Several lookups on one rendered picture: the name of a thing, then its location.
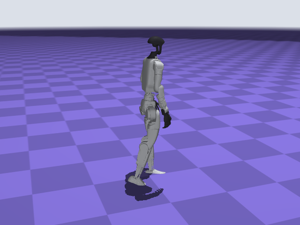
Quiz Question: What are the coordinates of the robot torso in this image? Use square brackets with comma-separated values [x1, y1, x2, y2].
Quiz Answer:
[141, 56, 161, 113]

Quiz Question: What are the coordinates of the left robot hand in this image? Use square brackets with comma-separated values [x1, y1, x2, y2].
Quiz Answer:
[154, 100, 159, 110]

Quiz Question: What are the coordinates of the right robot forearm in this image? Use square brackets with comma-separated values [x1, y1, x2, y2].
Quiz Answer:
[156, 85, 168, 113]

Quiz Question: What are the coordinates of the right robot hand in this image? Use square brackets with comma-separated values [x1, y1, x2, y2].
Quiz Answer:
[161, 109, 172, 128]

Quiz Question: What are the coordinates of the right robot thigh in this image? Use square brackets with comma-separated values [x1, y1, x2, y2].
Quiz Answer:
[139, 106, 160, 151]

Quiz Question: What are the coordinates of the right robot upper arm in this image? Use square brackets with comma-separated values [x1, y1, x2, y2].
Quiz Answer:
[153, 61, 164, 93]

